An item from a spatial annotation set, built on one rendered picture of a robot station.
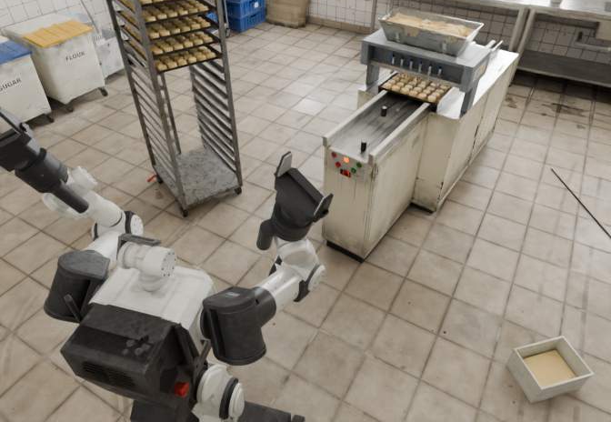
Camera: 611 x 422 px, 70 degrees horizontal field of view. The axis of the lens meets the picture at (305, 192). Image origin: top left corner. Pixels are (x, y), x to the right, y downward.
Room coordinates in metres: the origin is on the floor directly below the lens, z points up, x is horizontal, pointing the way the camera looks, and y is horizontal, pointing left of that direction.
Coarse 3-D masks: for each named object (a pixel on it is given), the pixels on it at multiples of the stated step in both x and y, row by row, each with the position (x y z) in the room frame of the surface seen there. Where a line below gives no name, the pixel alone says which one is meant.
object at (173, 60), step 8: (136, 48) 2.70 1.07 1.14; (200, 48) 2.66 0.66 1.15; (144, 56) 2.58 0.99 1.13; (160, 56) 2.55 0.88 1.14; (168, 56) 2.53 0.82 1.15; (176, 56) 2.53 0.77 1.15; (184, 56) 2.54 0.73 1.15; (192, 56) 2.55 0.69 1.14; (200, 56) 2.53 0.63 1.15; (208, 56) 2.55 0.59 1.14; (160, 64) 2.43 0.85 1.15; (168, 64) 2.42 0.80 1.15; (176, 64) 2.47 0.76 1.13; (184, 64) 2.45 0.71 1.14
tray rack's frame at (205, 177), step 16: (112, 16) 2.80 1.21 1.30; (128, 64) 2.81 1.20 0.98; (128, 80) 2.80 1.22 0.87; (144, 128) 2.80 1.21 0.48; (176, 144) 2.95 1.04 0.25; (192, 160) 2.87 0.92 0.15; (208, 160) 2.87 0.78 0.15; (160, 176) 2.66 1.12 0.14; (192, 176) 2.65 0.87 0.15; (208, 176) 2.65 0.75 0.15; (224, 176) 2.65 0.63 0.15; (176, 192) 2.46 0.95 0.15; (192, 192) 2.46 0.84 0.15; (208, 192) 2.46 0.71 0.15; (224, 192) 2.48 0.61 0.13
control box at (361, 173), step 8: (328, 152) 2.01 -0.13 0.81; (336, 152) 1.98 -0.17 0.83; (344, 152) 1.97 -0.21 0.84; (328, 160) 2.01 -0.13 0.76; (336, 160) 1.98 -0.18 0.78; (352, 160) 1.92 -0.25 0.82; (360, 160) 1.89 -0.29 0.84; (336, 168) 1.97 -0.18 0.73; (344, 168) 1.95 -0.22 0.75; (360, 168) 1.89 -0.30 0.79; (352, 176) 1.91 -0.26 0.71; (360, 176) 1.88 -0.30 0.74
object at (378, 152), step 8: (424, 104) 2.41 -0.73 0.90; (416, 112) 2.31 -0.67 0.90; (424, 112) 2.36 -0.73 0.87; (408, 120) 2.21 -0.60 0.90; (416, 120) 2.28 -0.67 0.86; (400, 128) 2.12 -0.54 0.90; (408, 128) 2.19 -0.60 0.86; (392, 136) 2.03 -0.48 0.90; (400, 136) 2.11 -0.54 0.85; (384, 144) 1.96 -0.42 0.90; (392, 144) 2.02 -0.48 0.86; (376, 152) 1.88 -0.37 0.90; (384, 152) 1.95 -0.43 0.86; (368, 160) 1.86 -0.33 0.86; (376, 160) 1.88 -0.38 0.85
